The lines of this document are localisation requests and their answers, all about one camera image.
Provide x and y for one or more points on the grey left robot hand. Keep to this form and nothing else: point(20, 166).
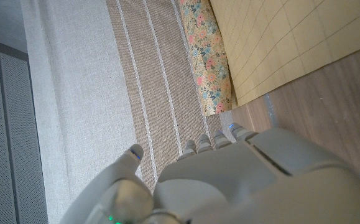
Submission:
point(229, 186)

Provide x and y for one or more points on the floral wrapping paper sheet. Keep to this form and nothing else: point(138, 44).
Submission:
point(291, 37)

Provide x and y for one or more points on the beige striped backdrop cloth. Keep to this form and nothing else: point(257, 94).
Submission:
point(89, 93)

